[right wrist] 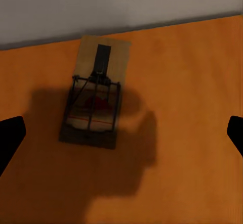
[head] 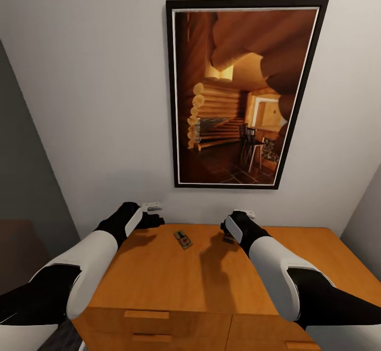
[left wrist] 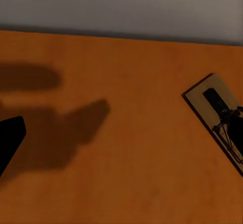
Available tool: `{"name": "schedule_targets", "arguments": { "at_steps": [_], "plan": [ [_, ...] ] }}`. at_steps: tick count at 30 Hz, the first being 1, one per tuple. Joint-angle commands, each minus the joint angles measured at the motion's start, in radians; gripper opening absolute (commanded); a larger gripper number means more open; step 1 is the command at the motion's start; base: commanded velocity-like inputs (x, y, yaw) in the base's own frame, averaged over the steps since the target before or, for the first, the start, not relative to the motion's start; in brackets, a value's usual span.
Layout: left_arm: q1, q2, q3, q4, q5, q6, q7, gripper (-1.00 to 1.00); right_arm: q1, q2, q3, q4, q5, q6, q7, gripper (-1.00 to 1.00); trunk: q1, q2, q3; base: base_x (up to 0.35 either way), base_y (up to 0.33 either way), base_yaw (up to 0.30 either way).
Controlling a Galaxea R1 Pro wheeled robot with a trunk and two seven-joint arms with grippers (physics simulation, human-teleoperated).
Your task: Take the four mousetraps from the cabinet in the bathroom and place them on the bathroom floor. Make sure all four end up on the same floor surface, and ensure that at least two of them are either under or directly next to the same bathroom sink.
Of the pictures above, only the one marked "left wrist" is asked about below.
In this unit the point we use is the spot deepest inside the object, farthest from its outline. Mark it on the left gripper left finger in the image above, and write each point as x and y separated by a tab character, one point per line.
12	133

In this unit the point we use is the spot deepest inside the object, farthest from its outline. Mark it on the mousetrap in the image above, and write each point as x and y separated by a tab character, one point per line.
214	104

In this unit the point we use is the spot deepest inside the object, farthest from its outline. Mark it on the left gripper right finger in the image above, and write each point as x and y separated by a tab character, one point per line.
235	132

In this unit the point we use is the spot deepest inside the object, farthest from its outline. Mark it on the cabinet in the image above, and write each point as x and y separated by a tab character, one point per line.
109	137

